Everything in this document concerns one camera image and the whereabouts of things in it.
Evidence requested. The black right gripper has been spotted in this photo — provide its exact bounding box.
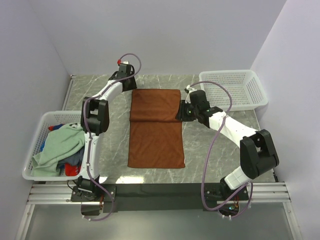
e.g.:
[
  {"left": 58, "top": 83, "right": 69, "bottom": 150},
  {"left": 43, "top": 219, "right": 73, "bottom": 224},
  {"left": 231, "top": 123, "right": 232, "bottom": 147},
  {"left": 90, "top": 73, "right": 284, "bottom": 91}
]
[{"left": 175, "top": 100, "right": 199, "bottom": 122}]

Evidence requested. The rust brown towel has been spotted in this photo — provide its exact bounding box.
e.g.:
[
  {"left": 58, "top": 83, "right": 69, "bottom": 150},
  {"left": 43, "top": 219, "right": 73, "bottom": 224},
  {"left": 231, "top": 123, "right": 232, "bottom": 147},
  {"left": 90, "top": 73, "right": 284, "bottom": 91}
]
[{"left": 127, "top": 89, "right": 185, "bottom": 169}]

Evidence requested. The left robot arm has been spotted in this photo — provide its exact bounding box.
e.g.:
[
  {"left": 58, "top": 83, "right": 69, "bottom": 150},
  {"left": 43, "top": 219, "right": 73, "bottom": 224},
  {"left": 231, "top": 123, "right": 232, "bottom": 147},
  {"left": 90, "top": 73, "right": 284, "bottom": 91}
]
[{"left": 71, "top": 61, "right": 137, "bottom": 203}]

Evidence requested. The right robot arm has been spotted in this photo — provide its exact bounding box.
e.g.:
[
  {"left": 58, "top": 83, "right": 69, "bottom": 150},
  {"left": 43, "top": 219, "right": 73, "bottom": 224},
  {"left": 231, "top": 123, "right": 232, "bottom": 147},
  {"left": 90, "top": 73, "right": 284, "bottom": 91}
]
[{"left": 176, "top": 87, "right": 279, "bottom": 200}]

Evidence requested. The white empty basket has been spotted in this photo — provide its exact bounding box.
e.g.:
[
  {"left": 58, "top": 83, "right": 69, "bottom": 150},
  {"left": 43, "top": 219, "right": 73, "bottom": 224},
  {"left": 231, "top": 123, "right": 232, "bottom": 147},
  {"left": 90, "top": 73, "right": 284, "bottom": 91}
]
[{"left": 199, "top": 69, "right": 268, "bottom": 111}]

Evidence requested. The mint green towel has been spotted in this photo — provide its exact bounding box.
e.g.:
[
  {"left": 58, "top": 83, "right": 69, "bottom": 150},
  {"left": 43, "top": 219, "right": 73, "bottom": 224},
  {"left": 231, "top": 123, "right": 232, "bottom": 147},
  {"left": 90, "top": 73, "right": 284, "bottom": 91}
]
[{"left": 31, "top": 123, "right": 85, "bottom": 177}]

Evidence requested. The white laundry basket with clothes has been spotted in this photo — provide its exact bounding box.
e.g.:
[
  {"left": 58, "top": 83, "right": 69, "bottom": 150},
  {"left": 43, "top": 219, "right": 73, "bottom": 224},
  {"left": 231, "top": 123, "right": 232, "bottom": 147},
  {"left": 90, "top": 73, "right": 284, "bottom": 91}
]
[{"left": 22, "top": 110, "right": 81, "bottom": 182}]

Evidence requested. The red patterned cloth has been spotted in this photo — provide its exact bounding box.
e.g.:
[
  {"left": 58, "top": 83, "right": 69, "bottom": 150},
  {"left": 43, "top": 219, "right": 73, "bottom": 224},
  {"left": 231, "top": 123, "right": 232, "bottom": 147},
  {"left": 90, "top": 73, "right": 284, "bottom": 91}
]
[{"left": 47, "top": 123, "right": 82, "bottom": 177}]

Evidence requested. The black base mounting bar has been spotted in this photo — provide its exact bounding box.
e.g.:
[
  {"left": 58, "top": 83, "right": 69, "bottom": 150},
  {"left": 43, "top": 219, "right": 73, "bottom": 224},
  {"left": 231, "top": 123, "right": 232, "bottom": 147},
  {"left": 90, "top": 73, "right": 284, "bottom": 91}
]
[{"left": 71, "top": 182, "right": 251, "bottom": 214}]

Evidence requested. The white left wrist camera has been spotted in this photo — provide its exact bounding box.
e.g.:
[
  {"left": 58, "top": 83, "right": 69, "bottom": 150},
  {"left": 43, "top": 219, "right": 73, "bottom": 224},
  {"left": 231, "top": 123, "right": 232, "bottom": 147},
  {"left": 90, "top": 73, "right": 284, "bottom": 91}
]
[{"left": 117, "top": 59, "right": 130, "bottom": 66}]

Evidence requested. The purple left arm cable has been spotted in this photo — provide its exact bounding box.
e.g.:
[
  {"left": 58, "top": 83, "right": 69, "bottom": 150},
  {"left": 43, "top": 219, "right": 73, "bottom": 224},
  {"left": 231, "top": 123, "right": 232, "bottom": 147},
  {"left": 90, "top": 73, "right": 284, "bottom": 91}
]
[{"left": 80, "top": 52, "right": 143, "bottom": 222}]

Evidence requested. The aluminium table edge rail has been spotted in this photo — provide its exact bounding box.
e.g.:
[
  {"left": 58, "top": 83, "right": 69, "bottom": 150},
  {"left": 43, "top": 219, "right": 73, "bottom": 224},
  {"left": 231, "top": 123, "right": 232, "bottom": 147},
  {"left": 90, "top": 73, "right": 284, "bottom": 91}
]
[{"left": 61, "top": 74, "right": 76, "bottom": 111}]

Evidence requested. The aluminium front frame rail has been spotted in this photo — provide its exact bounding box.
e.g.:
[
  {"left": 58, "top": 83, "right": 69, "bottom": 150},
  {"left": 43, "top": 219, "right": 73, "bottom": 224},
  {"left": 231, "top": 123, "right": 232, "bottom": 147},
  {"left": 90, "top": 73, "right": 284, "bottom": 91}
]
[{"left": 15, "top": 182, "right": 303, "bottom": 240}]

